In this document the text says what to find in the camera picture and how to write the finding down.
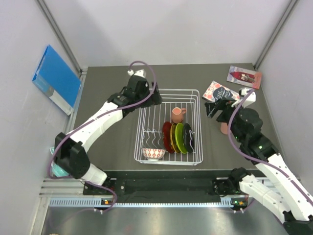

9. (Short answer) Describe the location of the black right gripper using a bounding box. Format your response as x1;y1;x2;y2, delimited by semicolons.
205;97;248;142

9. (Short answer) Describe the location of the pink plastic cup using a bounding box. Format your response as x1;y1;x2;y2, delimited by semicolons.
220;122;228;135

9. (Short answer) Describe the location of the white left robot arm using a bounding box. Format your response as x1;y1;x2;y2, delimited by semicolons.
53;70;162;194

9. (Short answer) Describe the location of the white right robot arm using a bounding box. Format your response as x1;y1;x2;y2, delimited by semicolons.
205;99;313;235

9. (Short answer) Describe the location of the teal object behind arm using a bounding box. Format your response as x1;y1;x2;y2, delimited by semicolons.
47;147;69;178

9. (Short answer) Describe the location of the Little Women book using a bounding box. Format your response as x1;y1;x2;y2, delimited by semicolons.
202;81;240;103

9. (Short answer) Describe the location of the red plate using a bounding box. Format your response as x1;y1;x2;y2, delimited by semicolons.
162;121;175;153

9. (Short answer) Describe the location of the yellow plate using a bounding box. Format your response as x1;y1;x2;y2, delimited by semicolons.
170;123;180;153

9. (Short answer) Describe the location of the red purple book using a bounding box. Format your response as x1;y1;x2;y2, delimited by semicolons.
226;66;263;90

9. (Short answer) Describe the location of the black plate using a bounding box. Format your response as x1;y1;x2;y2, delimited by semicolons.
182;123;195;153

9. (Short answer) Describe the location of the lime green plate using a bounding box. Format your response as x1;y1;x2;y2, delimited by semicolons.
175;123;187;154

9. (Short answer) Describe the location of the red patterned white bowl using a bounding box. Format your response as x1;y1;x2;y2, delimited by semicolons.
142;148;166;161

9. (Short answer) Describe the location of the blue folder box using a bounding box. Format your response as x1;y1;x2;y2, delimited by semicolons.
32;45;81;116

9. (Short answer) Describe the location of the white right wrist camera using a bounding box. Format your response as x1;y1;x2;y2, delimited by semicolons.
231;88;256;108

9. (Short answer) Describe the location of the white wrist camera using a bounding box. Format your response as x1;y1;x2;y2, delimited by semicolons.
127;69;146;78
231;88;256;108

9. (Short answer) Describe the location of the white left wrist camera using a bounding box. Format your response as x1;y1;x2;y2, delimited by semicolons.
127;69;146;78

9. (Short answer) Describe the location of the white wire dish rack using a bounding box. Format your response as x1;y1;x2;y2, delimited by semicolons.
134;89;203;166

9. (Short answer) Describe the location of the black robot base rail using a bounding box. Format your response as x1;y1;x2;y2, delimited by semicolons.
82;168;247;197

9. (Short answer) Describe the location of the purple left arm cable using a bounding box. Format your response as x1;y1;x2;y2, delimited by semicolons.
47;61;157;213

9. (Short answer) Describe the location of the grey slotted cable duct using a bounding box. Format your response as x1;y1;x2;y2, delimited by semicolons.
49;197;246;208

